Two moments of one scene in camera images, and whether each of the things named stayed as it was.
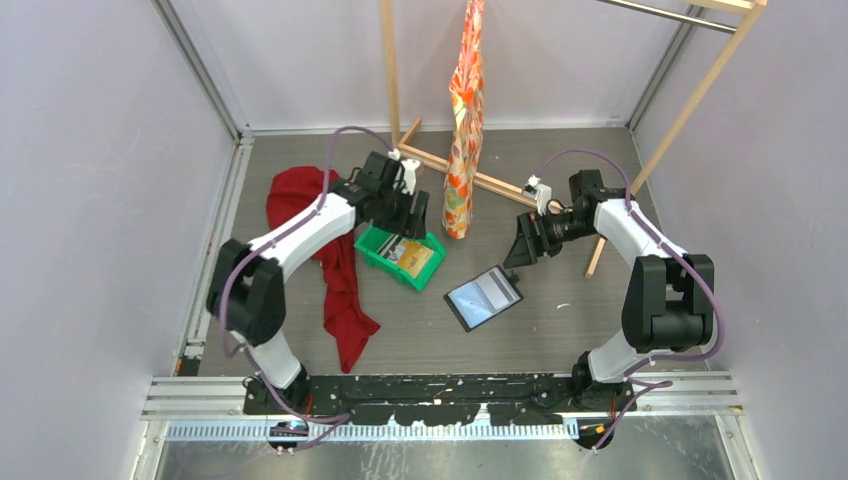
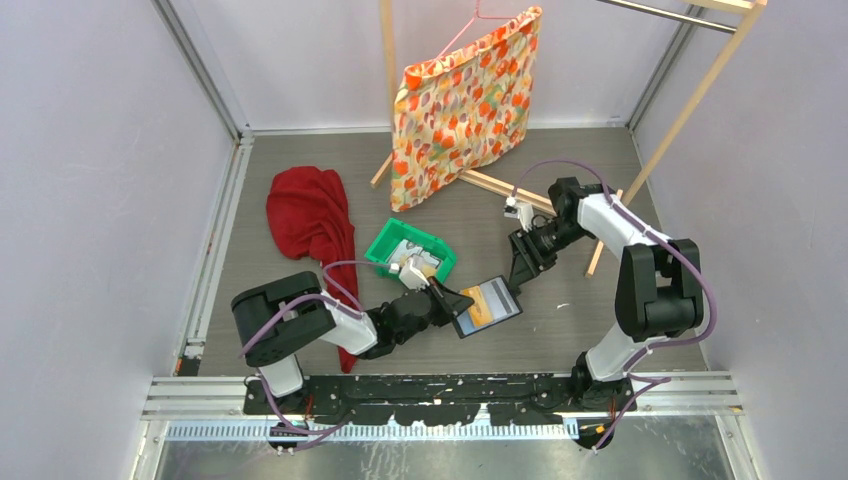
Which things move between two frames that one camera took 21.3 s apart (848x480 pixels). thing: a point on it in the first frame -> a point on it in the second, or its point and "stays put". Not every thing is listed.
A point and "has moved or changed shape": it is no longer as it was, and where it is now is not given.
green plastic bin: (373, 239) has moved or changed shape
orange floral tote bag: (467, 85) -> (462, 109)
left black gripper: (415, 219) -> (455, 302)
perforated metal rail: (374, 432) stays put
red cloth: (290, 191) stays put
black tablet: (478, 300) has moved or changed shape
